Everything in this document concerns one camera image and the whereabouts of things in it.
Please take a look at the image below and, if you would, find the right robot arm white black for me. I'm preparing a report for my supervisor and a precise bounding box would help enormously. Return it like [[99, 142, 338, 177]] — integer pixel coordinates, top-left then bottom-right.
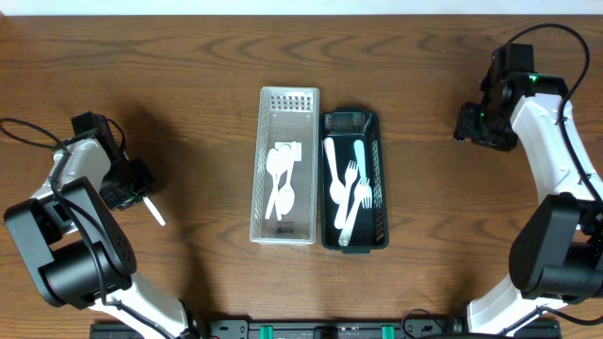
[[453, 43, 602, 336]]

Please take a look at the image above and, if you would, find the white plastic spoon bowl down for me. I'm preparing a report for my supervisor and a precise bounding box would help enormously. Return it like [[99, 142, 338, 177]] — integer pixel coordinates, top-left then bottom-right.
[[279, 141, 297, 216]]

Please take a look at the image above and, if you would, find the pale blue plastic fork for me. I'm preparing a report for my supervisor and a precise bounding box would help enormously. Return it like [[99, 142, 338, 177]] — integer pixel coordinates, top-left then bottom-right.
[[353, 139, 372, 209]]

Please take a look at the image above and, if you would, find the white plastic spoon crossing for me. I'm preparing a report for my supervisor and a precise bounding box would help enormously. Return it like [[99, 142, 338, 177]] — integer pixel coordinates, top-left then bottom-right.
[[265, 148, 283, 220]]

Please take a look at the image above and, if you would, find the white plastic spoon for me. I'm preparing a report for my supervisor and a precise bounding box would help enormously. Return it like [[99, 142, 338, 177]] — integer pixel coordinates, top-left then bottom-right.
[[276, 145, 291, 209], [323, 137, 345, 204], [142, 197, 166, 226]]

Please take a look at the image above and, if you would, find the clear perforated plastic basket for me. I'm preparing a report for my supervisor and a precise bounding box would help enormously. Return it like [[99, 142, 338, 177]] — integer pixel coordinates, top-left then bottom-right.
[[250, 87, 319, 245]]

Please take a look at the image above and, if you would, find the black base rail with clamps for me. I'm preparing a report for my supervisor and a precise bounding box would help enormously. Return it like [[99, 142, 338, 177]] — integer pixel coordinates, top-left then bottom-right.
[[90, 318, 562, 339]]

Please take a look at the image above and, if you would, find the dark green perforated plastic basket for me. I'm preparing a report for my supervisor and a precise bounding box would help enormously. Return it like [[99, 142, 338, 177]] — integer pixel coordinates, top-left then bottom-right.
[[318, 106, 389, 253]]

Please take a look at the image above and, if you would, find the white plastic fork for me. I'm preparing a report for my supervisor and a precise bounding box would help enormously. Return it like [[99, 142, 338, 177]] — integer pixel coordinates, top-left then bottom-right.
[[334, 160, 358, 229], [337, 178, 374, 247]]

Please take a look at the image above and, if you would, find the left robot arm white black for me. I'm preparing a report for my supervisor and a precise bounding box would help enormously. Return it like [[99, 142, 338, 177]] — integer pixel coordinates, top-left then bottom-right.
[[4, 112, 207, 338]]

